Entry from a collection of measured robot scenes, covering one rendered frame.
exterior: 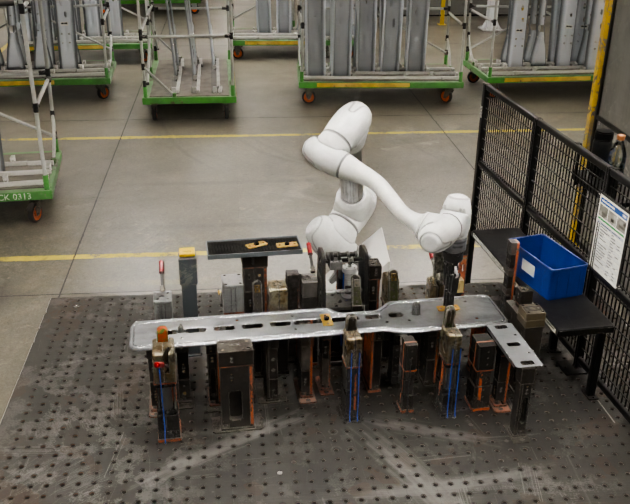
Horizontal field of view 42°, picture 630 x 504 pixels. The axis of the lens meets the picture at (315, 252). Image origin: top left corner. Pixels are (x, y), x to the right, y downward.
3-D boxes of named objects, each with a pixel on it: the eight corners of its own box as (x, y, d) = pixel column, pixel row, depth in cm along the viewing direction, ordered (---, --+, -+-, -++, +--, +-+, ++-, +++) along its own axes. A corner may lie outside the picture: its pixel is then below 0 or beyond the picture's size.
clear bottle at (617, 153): (608, 189, 306) (617, 137, 298) (600, 183, 312) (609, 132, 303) (624, 188, 307) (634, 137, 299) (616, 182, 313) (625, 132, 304)
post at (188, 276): (184, 357, 332) (177, 260, 314) (183, 347, 339) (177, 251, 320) (202, 356, 334) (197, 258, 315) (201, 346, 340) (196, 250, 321)
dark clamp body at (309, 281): (297, 371, 325) (298, 286, 308) (292, 353, 336) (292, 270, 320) (324, 369, 326) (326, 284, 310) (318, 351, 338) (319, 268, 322)
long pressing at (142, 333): (128, 356, 280) (128, 352, 279) (130, 323, 300) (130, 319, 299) (511, 325, 302) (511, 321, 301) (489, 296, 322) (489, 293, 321)
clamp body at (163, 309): (156, 386, 314) (149, 303, 299) (156, 370, 324) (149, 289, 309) (181, 384, 315) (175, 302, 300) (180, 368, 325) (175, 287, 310)
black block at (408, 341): (399, 418, 298) (403, 349, 285) (391, 400, 308) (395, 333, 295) (420, 416, 299) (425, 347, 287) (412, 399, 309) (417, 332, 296)
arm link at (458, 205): (446, 226, 302) (432, 239, 292) (449, 187, 295) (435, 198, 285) (474, 233, 297) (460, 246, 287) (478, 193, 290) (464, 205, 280)
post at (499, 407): (495, 413, 301) (503, 346, 288) (484, 396, 311) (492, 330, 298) (511, 411, 302) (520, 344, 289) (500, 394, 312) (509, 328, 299)
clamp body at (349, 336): (340, 425, 293) (343, 342, 279) (334, 405, 304) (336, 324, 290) (365, 422, 295) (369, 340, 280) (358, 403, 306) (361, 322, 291)
